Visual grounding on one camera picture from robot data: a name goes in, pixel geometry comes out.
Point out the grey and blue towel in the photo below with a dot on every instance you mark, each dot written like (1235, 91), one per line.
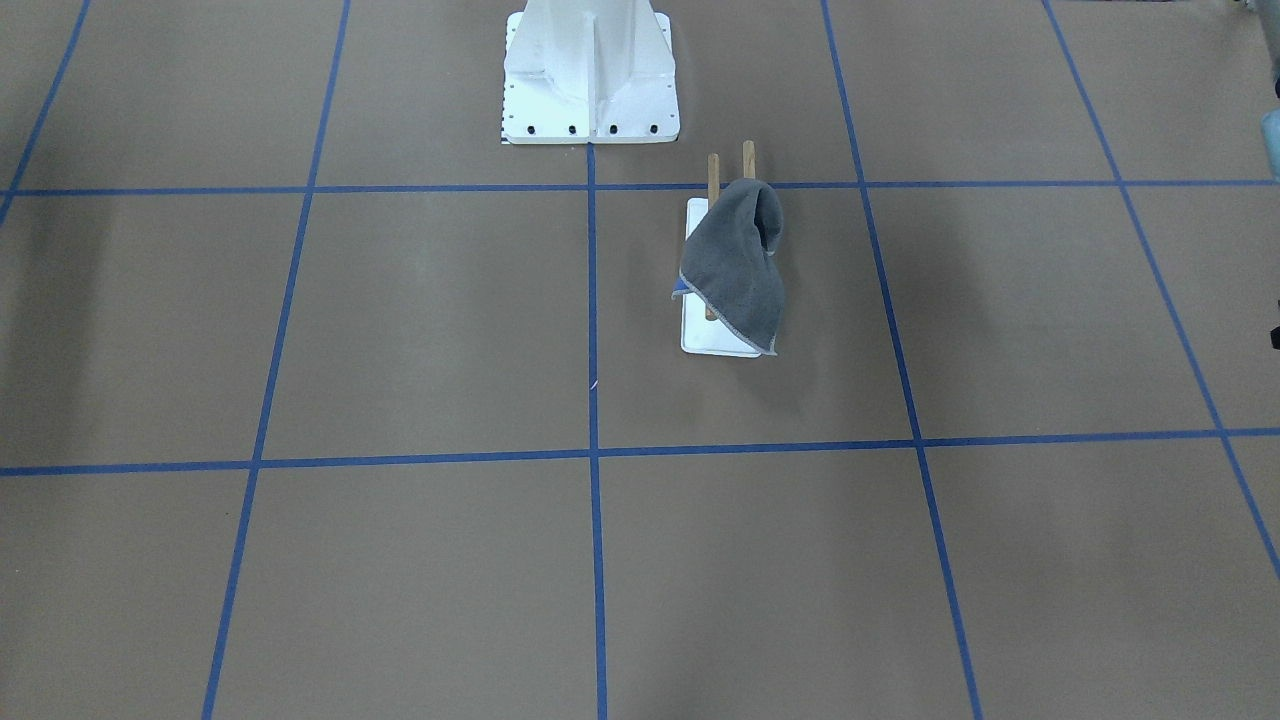
(728, 260)

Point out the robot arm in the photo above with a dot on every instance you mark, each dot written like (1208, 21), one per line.
(1268, 16)

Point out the white towel rack base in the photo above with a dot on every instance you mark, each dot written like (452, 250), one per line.
(703, 334)

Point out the wooden rack rod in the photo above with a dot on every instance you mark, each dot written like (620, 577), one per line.
(748, 156)
(713, 193)

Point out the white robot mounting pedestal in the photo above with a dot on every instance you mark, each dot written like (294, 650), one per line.
(589, 72)

